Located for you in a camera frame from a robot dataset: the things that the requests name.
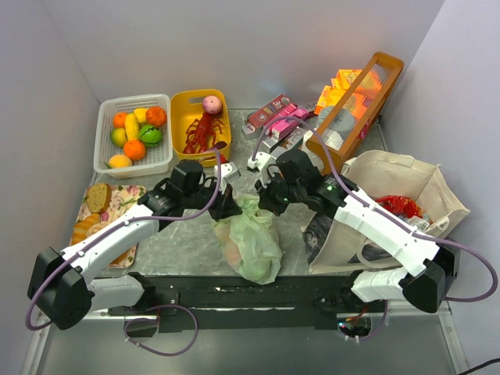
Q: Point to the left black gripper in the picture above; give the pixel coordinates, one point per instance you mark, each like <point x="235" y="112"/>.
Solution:
<point x="226" y="202"/>

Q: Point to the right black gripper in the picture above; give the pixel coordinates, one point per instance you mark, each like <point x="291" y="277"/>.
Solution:
<point x="268" y="196"/>

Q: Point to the light green plastic bag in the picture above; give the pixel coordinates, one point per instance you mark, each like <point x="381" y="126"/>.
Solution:
<point x="250" y="242"/>

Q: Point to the beige canvas tote bag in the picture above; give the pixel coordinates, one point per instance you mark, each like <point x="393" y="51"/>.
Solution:
<point x="412" y="190"/>

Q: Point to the large red snack bag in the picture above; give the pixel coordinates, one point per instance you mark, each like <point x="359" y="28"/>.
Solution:
<point x="400" y="206"/>

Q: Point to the wooden snack tray box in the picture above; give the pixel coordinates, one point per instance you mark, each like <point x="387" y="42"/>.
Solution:
<point x="329" y="147"/>

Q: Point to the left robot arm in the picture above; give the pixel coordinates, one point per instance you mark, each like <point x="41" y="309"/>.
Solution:
<point x="66" y="285"/>

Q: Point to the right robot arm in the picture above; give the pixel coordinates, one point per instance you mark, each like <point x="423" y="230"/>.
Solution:
<point x="427" y="270"/>

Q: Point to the white black box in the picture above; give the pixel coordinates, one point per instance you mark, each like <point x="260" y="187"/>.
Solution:
<point x="291" y="141"/>

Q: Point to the red toy lobster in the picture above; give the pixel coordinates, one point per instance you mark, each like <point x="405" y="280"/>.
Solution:
<point x="203" y="131"/>

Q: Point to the white plastic fruit basket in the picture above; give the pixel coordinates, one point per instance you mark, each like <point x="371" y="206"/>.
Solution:
<point x="111" y="136"/>

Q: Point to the dark red box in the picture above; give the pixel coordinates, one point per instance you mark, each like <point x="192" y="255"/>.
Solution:
<point x="259" y="118"/>

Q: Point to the orange cracker boxes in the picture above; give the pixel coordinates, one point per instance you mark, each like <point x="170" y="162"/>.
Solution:
<point x="357" y="103"/>

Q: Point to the floral bread tray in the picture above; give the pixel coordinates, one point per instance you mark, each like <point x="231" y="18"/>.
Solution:
<point x="87" y="224"/>

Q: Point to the pink toy onion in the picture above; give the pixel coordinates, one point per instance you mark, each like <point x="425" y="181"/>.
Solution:
<point x="211" y="104"/>

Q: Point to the toy orange fruit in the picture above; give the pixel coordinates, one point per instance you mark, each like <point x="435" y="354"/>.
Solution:
<point x="135" y="150"/>

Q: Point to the yellow plastic bin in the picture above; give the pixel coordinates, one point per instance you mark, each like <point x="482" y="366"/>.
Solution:
<point x="190" y="103"/>

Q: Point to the orange toy pumpkin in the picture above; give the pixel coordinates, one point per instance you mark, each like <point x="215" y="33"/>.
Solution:
<point x="156" y="116"/>

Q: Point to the yellow toy mango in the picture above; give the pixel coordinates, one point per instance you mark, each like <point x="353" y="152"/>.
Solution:
<point x="119" y="161"/>

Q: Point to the yellow toy corn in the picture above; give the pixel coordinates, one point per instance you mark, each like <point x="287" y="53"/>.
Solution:
<point x="132" y="127"/>

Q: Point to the toy bread slice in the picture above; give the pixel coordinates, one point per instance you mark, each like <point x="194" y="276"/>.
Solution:
<point x="98" y="198"/>

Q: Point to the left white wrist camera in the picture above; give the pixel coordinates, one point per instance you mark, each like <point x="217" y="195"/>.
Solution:
<point x="226" y="174"/>

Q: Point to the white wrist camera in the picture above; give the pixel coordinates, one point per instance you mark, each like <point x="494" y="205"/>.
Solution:
<point x="260" y="164"/>
<point x="226" y="174"/>

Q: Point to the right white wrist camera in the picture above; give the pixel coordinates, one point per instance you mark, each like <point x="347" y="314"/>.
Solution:
<point x="260" y="164"/>

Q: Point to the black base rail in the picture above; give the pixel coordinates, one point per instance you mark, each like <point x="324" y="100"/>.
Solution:
<point x="223" y="302"/>

